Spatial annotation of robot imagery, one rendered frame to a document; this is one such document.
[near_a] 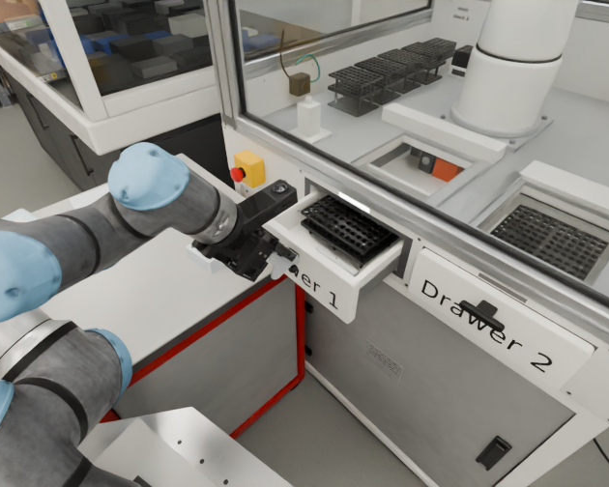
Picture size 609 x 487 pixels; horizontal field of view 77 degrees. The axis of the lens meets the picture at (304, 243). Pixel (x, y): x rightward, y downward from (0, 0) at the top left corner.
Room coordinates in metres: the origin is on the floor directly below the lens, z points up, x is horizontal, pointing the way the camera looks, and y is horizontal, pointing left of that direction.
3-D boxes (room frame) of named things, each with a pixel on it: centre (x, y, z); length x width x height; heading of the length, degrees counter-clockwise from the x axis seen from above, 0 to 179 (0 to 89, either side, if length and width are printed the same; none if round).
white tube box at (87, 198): (0.82, 0.54, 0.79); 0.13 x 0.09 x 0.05; 129
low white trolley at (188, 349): (0.71, 0.41, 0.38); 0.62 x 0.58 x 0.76; 44
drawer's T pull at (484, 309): (0.38, -0.29, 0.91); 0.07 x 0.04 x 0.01; 44
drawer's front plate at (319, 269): (0.52, 0.01, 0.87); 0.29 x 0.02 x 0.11; 44
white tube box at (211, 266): (0.66, 0.21, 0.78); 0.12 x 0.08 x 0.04; 141
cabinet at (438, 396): (0.92, -0.48, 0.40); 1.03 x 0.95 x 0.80; 44
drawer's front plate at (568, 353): (0.39, -0.31, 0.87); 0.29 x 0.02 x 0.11; 44
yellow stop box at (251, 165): (0.85, 0.14, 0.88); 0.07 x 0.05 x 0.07; 44
